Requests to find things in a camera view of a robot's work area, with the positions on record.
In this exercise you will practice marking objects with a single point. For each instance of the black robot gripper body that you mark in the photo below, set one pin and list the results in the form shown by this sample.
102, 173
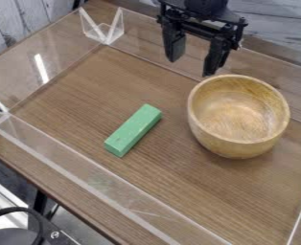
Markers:
205, 18

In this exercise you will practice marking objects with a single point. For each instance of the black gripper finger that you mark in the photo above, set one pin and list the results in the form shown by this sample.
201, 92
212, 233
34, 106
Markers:
217, 56
174, 44

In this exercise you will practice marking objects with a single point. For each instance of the green rectangular block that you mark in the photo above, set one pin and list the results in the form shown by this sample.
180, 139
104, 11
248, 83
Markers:
132, 131

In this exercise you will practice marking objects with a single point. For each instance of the brown wooden bowl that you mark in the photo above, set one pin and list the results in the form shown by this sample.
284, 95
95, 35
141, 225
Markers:
239, 115

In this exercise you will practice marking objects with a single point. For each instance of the clear acrylic tray walls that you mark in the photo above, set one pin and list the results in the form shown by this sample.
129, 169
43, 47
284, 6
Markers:
73, 82

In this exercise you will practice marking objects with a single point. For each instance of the black table leg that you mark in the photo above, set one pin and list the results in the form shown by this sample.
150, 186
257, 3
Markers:
41, 202

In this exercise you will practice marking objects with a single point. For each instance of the black office chair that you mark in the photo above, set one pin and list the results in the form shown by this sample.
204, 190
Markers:
46, 235

